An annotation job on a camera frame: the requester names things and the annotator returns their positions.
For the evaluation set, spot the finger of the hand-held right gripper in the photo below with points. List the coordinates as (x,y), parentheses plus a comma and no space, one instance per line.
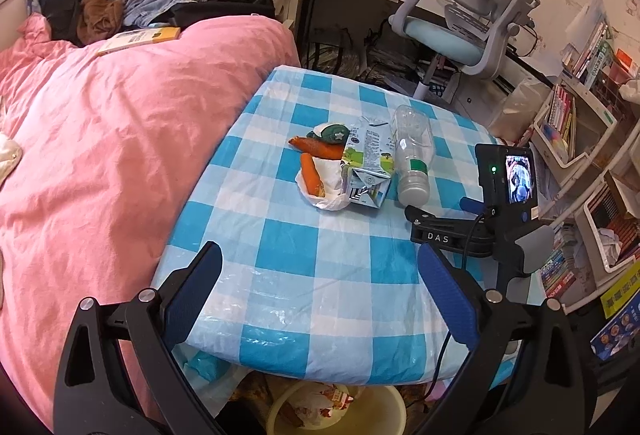
(471,206)
(419,215)

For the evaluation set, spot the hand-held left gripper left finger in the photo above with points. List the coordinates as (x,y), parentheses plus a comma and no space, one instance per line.
(195,295)

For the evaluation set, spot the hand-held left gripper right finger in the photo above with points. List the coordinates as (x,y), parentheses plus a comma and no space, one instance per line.
(447,295)

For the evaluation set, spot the clear plastic bottle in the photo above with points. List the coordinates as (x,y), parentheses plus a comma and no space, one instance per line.
(412,140)

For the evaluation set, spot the green white milk carton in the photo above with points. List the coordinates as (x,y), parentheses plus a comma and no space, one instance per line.
(367,155)

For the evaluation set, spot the large white paper sheet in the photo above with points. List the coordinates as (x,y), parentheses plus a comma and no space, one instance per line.
(332,180)

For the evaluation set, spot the short orange knitted carrot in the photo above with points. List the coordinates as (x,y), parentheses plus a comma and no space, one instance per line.
(310,172)

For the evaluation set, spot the yellow plastic basin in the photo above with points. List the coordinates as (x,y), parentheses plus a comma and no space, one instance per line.
(380,410)

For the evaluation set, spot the blue white checkered tablecloth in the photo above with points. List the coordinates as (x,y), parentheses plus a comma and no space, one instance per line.
(285,240)

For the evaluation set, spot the clear plastic bag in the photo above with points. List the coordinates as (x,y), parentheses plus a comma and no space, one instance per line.
(522,107)

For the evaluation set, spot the white cabinet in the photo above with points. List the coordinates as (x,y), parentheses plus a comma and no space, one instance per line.
(480,95)

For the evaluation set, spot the green knitted toy white label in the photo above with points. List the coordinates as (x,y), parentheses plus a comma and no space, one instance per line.
(332,133)

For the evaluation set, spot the white bookshelf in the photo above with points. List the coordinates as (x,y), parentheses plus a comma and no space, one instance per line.
(590,150)

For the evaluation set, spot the long orange knitted carrot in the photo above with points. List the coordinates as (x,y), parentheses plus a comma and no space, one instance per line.
(315,146)

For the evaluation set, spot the yellow blue picture book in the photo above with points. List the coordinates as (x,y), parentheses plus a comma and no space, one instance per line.
(620,320)

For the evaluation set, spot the red snack wrapper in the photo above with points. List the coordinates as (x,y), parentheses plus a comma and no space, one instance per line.
(330,402)

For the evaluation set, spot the pink blanket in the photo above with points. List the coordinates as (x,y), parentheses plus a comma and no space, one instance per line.
(100,165)

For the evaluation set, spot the stack of magazines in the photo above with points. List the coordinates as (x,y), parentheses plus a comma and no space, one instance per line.
(330,57)

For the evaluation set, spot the row of upright books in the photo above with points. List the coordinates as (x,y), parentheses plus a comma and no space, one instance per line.
(592,50)

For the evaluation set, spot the brown garment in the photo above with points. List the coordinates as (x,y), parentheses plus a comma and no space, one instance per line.
(100,20)

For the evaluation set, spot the blue denim clothing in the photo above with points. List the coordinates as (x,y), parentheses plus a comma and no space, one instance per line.
(150,2)

